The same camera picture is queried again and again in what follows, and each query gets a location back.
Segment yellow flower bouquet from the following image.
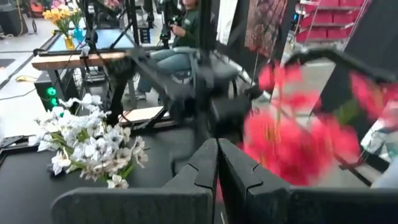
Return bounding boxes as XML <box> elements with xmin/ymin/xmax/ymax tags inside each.
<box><xmin>42</xmin><ymin>3</ymin><xmax>82</xmax><ymax>37</ymax></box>

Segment blue glass vase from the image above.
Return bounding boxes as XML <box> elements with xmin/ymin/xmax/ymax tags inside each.
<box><xmin>73</xmin><ymin>25</ymin><xmax>84</xmax><ymax>43</ymax></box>

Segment wooden edged work table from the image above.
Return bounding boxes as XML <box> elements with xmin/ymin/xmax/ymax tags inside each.
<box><xmin>30</xmin><ymin>27</ymin><xmax>137</xmax><ymax>72</ymax></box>

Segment small black floor box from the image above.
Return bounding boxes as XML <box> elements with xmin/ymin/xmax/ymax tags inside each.
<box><xmin>0</xmin><ymin>4</ymin><xmax>29</xmax><ymax>37</ymax></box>

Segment black computer green lights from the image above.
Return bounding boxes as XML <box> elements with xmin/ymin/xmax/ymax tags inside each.
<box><xmin>33</xmin><ymin>70</ymin><xmax>80</xmax><ymax>113</ymax></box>

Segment yellow glass vase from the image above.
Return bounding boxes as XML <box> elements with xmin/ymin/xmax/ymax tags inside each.
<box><xmin>63</xmin><ymin>34</ymin><xmax>76</xmax><ymax>51</ymax></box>

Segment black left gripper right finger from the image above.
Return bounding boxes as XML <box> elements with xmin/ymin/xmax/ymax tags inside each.
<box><xmin>218</xmin><ymin>138</ymin><xmax>398</xmax><ymax>224</ymax></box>

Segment brown patterned cloth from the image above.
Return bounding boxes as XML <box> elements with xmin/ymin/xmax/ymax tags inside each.
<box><xmin>244</xmin><ymin>0</ymin><xmax>289</xmax><ymax>59</ymax></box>

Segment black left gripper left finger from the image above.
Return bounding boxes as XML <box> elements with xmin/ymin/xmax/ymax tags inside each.
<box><xmin>51</xmin><ymin>138</ymin><xmax>218</xmax><ymax>224</ymax></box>

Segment red storage shelf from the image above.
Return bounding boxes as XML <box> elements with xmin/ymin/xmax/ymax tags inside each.
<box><xmin>295</xmin><ymin>0</ymin><xmax>373</xmax><ymax>44</ymax></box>

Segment dark stem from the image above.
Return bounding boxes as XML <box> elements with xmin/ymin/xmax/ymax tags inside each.
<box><xmin>77</xmin><ymin>136</ymin><xmax>149</xmax><ymax>190</ymax></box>

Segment red artificial flower bunch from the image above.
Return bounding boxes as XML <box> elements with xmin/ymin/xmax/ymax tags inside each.
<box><xmin>239</xmin><ymin>60</ymin><xmax>398</xmax><ymax>187</ymax></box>

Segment person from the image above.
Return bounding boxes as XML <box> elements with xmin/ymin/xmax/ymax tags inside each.
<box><xmin>124</xmin><ymin>0</ymin><xmax>201</xmax><ymax>102</ymax></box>

